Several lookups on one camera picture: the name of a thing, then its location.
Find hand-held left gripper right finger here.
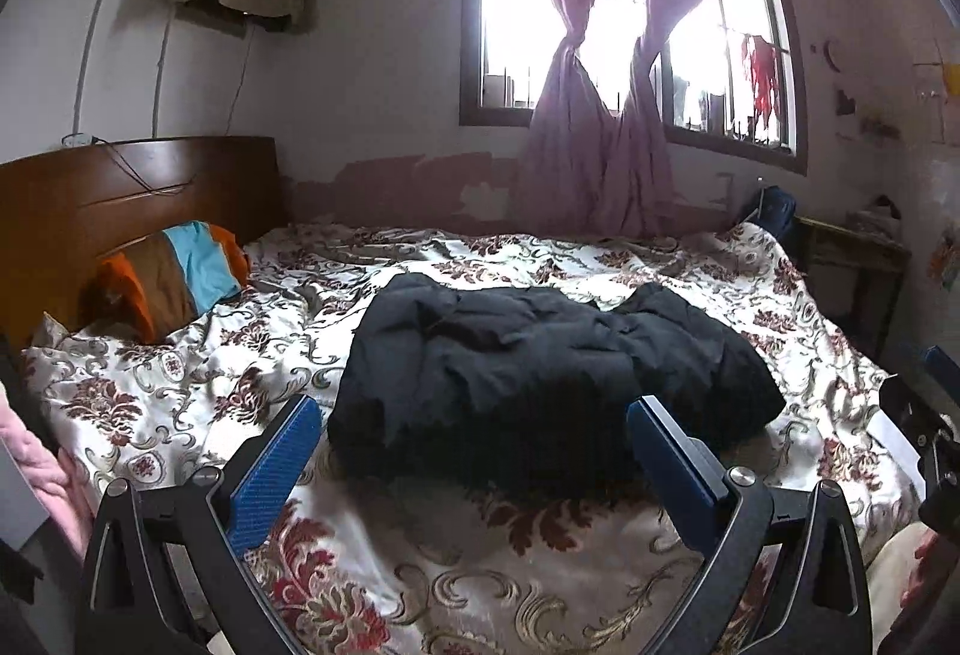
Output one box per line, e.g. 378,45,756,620
625,397,875,655

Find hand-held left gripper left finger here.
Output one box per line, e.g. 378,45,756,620
75,394,325,655

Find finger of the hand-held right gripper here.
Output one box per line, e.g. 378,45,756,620
879,341,940,455
922,343,960,405

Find dark padded jacket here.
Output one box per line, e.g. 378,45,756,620
326,272,787,500

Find red hanging clothes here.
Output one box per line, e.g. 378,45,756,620
740,34,783,128

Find person's right hand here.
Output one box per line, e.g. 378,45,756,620
900,539,935,611

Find floral bedspread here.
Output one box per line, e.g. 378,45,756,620
21,216,925,655

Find wooden desk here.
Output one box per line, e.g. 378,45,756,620
793,212,913,362

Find pile on desk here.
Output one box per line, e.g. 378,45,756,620
846,195,905,237

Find striped pillow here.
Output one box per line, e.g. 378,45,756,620
92,220,253,345

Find blue bag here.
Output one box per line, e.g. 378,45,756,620
753,185,798,245

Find pink padded garment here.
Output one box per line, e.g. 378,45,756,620
0,391,95,563

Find grey flat panel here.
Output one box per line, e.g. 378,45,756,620
0,441,48,552

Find wooden headboard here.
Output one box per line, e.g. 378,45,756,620
0,134,287,350

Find pink curtain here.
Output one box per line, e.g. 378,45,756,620
499,0,625,237
600,0,760,237

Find window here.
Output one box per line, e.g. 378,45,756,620
459,0,809,177

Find thin black cable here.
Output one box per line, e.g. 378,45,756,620
223,16,257,137

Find white wall conduit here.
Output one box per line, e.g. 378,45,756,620
73,0,160,138
152,0,205,138

